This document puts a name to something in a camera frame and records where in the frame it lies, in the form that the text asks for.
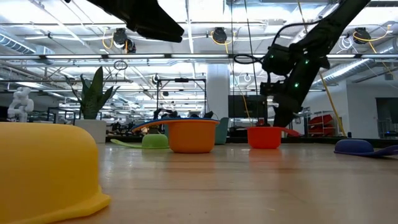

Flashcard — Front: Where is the thin black hanging cable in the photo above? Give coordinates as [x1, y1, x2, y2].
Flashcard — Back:
[243, 0, 259, 96]

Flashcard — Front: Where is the teal plastic basket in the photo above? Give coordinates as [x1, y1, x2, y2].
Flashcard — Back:
[214, 117, 230, 146]

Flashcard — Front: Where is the silver ventilation duct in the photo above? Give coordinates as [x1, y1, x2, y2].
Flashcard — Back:
[310, 57, 398, 90]

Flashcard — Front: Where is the long ceiling light strip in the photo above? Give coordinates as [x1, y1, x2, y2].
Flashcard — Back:
[0, 53, 398, 60]

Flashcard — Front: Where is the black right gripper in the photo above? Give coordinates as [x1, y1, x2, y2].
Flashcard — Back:
[260, 46, 331, 128]

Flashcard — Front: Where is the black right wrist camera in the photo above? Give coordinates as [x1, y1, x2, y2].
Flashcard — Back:
[262, 43, 294, 77]

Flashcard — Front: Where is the green plastic bowl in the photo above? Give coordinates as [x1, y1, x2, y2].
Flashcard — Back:
[0, 122, 112, 224]

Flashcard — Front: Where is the black ceiling cable reel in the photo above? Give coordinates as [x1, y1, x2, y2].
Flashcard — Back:
[212, 27, 228, 44]
[354, 27, 371, 44]
[113, 27, 137, 54]

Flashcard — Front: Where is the yellow hanging cable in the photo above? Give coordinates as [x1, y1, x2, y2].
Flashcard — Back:
[297, 0, 348, 137]

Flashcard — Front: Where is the black aluminium table frame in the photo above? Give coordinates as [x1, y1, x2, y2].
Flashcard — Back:
[105, 135, 398, 149]

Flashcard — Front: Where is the black monitor screen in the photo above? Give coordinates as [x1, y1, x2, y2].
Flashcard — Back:
[228, 95, 268, 118]

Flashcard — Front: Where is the large orange measuring cup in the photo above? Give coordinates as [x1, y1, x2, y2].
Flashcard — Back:
[132, 119, 220, 154]

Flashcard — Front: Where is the white plant pot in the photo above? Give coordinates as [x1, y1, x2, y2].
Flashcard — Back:
[73, 119, 107, 144]

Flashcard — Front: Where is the red measuring cup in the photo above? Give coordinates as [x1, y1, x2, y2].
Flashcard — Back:
[246, 126, 302, 150]

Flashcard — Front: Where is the white robot figure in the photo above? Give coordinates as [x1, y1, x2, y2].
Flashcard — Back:
[7, 86, 34, 123]

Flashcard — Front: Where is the red storage bins shelf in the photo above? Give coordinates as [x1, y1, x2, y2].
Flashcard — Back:
[307, 113, 343, 136]

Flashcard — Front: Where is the black metal gantry frame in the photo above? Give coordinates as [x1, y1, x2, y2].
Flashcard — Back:
[156, 78, 207, 119]

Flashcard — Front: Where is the white pillar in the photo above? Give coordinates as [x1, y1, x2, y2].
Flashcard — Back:
[206, 63, 231, 121]

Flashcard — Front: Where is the dark purple measuring cup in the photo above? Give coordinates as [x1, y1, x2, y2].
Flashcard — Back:
[334, 139, 398, 158]

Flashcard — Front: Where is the green snake plant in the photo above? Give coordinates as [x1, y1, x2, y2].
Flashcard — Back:
[65, 66, 121, 121]

